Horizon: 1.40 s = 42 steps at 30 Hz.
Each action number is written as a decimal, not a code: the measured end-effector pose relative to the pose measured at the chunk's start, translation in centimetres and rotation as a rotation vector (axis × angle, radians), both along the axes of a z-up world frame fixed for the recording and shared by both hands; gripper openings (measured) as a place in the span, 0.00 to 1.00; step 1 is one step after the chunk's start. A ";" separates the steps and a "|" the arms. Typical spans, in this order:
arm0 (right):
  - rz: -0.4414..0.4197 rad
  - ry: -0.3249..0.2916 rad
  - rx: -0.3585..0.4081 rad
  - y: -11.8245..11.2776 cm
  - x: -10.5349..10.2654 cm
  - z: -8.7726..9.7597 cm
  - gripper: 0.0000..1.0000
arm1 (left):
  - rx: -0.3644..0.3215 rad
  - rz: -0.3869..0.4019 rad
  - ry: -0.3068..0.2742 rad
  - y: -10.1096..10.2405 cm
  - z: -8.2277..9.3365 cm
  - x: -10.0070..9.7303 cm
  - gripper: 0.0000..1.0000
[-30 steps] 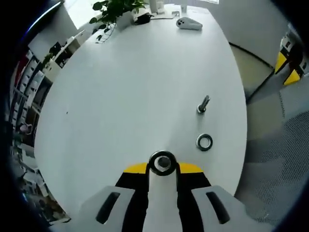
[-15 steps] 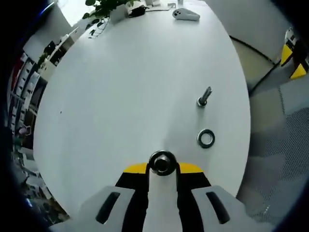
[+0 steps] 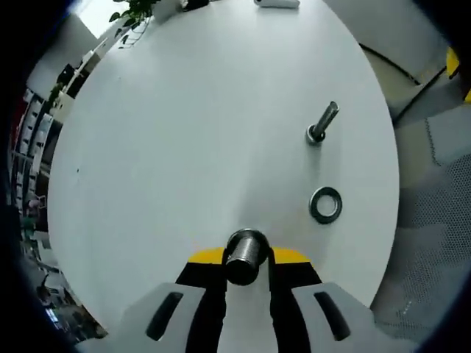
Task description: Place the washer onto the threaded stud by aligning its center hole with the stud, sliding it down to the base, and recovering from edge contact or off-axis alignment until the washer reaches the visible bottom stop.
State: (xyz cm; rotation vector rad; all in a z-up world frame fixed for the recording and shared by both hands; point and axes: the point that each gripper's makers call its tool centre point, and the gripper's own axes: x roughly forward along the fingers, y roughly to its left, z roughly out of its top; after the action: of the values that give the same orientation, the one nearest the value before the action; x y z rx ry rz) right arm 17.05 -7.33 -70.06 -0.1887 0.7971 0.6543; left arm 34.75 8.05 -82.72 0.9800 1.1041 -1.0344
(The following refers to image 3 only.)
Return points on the white game controller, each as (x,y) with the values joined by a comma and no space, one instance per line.
(276,3)

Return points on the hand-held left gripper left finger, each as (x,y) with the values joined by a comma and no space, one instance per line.
(206,294)

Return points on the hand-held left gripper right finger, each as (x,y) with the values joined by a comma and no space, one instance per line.
(290,294)

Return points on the green plant in white pot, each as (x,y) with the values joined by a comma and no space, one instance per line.
(136,11)

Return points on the grey mesh office chair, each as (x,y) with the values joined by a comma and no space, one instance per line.
(434,239)

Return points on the small threaded steel stud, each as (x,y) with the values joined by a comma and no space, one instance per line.
(327,115)

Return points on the small black device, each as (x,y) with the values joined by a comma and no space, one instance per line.
(195,4)

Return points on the large threaded steel stud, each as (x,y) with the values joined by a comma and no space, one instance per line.
(243,264)

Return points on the small steel washer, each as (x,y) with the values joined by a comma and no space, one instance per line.
(311,138)

